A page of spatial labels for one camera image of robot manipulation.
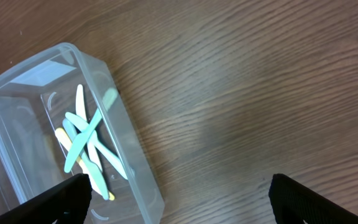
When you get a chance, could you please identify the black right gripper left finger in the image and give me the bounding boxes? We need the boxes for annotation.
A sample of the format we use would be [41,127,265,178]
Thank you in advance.
[0,174,92,224]

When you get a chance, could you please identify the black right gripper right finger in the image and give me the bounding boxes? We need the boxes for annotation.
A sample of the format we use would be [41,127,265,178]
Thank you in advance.
[268,174,358,224]

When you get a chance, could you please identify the pale grey-blue plastic knife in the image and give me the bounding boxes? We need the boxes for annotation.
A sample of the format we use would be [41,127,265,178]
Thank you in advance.
[62,118,114,200]

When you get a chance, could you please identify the yellow plastic knife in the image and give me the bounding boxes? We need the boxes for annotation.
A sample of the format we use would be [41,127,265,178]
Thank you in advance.
[55,128,115,201]

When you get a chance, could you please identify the white plastic knife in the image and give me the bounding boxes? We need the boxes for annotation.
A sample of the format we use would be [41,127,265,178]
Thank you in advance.
[75,84,103,171]

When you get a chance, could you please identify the light blue plastic knife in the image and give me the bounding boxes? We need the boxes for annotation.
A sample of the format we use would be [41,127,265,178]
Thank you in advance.
[65,112,128,180]

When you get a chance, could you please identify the mint green plastic knife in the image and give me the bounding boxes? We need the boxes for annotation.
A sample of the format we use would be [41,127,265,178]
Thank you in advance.
[64,109,102,172]

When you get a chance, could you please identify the clear right plastic container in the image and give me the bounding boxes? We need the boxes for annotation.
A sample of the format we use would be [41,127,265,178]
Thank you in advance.
[0,43,165,223]

